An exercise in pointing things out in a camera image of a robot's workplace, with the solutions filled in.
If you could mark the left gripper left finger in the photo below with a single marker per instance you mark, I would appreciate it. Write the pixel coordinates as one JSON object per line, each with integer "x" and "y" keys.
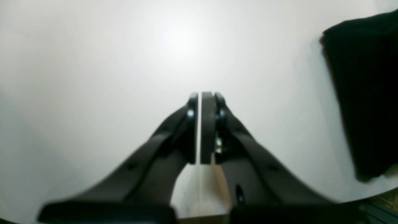
{"x": 139, "y": 191}

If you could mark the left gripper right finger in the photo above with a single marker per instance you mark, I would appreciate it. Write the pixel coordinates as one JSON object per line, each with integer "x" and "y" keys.
{"x": 261, "y": 189}

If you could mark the black T-shirt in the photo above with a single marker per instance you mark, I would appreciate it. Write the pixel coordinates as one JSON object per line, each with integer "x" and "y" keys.
{"x": 363, "y": 57}

